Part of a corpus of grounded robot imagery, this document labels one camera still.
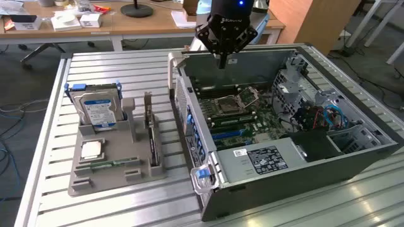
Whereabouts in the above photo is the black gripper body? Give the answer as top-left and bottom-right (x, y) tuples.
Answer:
(207, 0), (254, 54)

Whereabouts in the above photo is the graphics card with metal bracket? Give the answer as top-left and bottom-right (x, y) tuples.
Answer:
(143, 91), (162, 167)

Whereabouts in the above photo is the white paper stack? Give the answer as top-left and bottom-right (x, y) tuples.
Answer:
(171, 10), (199, 29)

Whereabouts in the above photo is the brown cardboard box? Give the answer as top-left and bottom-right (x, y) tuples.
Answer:
(183, 0), (201, 16)

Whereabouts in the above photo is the wooden desk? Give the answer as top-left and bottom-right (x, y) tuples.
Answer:
(0, 0), (287, 45)

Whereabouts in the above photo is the wooden cabinet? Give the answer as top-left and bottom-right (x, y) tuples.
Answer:
(269, 0), (363, 55)

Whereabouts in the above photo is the metal socket cover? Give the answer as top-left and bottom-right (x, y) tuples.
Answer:
(237, 86), (265, 108)

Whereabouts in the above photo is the black round lamp base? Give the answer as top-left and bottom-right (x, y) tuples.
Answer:
(121, 0), (155, 17)

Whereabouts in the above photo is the perforated metal disk bay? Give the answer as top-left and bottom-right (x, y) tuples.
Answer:
(271, 51), (321, 119)

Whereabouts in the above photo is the CPU socket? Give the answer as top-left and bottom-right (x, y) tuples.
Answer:
(217, 96), (241, 114)

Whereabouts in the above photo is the green motherboard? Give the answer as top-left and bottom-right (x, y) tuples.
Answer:
(190, 79), (290, 150)

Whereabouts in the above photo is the small white labelled box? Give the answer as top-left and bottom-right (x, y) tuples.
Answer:
(81, 13), (103, 28)

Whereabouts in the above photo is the white box with roll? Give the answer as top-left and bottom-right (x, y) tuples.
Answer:
(51, 11), (83, 32)

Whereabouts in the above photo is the white table leg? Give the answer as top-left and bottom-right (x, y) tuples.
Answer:
(387, 42), (404, 65)

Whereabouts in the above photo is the black chair base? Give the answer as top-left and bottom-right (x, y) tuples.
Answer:
(19, 42), (95, 70)

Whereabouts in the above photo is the slanted metal disk bay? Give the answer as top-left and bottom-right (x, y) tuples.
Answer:
(327, 124), (382, 154)

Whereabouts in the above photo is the grey parts rack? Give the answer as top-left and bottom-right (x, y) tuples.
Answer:
(69, 98), (169, 197)

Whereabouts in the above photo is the grey power supply unit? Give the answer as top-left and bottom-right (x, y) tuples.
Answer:
(217, 138), (310, 184)

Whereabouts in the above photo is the white box with black top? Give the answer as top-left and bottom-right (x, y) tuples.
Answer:
(9, 14), (43, 31)

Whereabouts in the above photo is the silver CPU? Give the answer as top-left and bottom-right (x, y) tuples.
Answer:
(82, 141), (105, 159)

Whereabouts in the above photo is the open black PC case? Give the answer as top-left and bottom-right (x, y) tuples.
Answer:
(167, 42), (401, 222)

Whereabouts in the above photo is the white table frame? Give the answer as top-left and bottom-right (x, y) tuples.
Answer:
(346, 0), (404, 48)

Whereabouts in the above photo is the black wire bundle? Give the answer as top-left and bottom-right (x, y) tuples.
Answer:
(278, 110), (306, 133)

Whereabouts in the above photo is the blue wire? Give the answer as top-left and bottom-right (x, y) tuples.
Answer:
(323, 104), (350, 130)

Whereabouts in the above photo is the red wire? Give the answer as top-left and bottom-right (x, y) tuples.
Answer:
(315, 107), (330, 130)

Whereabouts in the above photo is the hard disk with blue bracket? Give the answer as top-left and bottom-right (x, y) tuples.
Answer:
(65, 82), (125, 131)

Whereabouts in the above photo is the white floor cable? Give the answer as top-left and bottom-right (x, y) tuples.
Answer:
(0, 98), (49, 113)

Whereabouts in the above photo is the blue floor cable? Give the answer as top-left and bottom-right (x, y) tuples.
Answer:
(0, 113), (26, 201)

